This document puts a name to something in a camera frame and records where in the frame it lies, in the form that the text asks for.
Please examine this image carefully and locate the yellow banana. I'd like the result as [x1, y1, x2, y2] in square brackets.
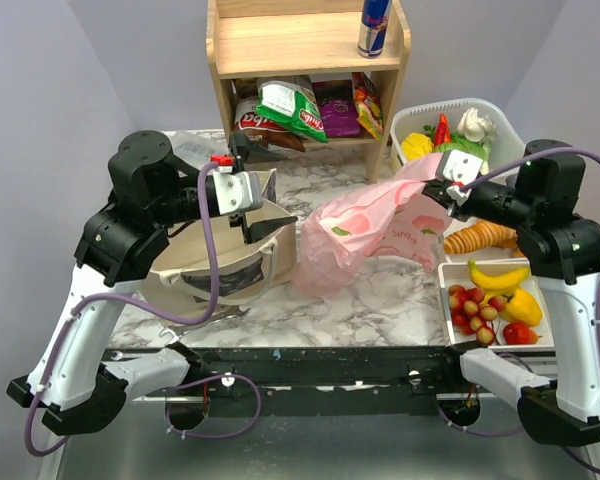
[467, 259, 531, 292]

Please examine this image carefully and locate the Fox's fruit candy bag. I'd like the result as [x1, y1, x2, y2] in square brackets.
[352, 72, 384, 141]

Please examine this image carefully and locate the clear plastic parts box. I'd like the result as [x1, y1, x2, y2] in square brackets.
[170, 131, 229, 168]

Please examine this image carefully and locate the red lychee fruit bunch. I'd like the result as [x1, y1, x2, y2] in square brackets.
[448, 284, 508, 346]

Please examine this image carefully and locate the white garlic bulb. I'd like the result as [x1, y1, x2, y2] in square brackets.
[456, 107, 497, 143]

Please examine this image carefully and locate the green white food packet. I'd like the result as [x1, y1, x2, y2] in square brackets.
[256, 75, 328, 143]

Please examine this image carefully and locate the white tray with fruit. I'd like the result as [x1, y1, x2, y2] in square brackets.
[438, 259, 554, 353]

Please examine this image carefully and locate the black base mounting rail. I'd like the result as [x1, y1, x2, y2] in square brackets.
[104, 344, 501, 419]

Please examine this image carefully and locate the green bok choy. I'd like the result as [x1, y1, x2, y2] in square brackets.
[433, 133, 491, 174]

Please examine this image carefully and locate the canvas tote bag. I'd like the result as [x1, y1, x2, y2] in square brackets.
[140, 169, 297, 317]

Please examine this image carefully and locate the white vegetable basket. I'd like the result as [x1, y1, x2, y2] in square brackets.
[390, 98, 525, 173]

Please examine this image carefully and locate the silver open-end wrench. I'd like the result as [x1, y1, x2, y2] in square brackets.
[158, 306, 251, 344]

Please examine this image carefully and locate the yellow bell pepper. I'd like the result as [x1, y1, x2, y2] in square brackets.
[501, 288, 543, 327]

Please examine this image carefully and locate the white tray with bread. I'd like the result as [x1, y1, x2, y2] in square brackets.
[442, 218, 524, 262]

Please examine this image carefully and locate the Chuba cassava chips bag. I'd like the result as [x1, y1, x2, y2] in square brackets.
[233, 78, 305, 152]

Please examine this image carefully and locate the red chili pepper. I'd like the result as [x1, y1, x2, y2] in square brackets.
[432, 113, 451, 147]

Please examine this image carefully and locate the purple snack bag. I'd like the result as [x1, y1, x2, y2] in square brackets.
[312, 79, 361, 139]

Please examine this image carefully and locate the Red Bull can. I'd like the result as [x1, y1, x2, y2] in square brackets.
[357, 0, 390, 58]

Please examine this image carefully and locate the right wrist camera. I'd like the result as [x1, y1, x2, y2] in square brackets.
[435, 149, 483, 185]

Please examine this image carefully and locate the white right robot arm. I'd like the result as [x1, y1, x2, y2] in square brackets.
[423, 140, 600, 447]

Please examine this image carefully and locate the pink plastic grocery bag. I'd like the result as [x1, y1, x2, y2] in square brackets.
[292, 153, 451, 297]

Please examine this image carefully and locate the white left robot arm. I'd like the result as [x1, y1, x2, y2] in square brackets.
[7, 130, 286, 439]

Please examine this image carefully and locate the wooden shelf unit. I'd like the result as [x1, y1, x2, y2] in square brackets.
[205, 0, 413, 184]

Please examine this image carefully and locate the yellow napa cabbage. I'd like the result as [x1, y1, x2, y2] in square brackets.
[401, 132, 434, 162]

